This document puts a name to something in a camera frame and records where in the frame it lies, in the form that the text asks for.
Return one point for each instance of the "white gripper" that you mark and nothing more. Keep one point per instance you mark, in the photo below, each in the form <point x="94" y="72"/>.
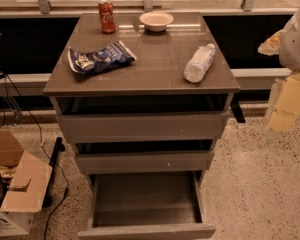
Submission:
<point x="296" y="45"/>

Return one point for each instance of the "grey bottom drawer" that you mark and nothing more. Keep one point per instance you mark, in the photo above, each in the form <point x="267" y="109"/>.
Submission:
<point x="147" y="206"/>

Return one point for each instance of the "grey drawer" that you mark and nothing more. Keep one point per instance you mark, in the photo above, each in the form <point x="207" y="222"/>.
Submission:
<point x="144" y="156"/>
<point x="141" y="118"/>
<point x="147" y="206"/>

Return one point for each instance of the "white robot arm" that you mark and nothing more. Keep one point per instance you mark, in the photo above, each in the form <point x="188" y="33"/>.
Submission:
<point x="286" y="44"/>

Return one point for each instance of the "grey drawer cabinet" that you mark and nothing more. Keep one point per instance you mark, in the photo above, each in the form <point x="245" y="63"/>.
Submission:
<point x="158" y="70"/>

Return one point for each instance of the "grey top drawer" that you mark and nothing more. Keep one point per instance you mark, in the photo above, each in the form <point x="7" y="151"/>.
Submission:
<point x="141" y="118"/>

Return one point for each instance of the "grey middle drawer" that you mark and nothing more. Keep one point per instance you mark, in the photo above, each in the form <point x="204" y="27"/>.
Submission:
<point x="144" y="156"/>

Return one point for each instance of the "clear plastic water bottle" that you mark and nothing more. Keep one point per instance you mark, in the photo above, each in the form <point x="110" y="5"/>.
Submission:
<point x="199" y="64"/>

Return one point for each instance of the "white paper bowl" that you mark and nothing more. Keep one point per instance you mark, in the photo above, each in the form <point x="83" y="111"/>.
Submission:
<point x="156" y="21"/>

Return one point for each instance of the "blue chip bag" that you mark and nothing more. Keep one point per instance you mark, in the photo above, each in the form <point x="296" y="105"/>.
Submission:
<point x="113" y="56"/>

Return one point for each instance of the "red soda can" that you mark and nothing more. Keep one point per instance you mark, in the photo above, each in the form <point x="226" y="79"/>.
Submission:
<point x="106" y="16"/>

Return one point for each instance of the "black bar on floor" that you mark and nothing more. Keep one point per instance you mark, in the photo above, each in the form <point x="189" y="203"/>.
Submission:
<point x="58" y="147"/>

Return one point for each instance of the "open cardboard box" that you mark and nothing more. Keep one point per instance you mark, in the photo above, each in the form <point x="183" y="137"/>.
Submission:
<point x="23" y="183"/>

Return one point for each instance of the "black bracket behind cabinet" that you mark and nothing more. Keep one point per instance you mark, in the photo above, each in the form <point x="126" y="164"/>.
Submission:
<point x="236" y="109"/>

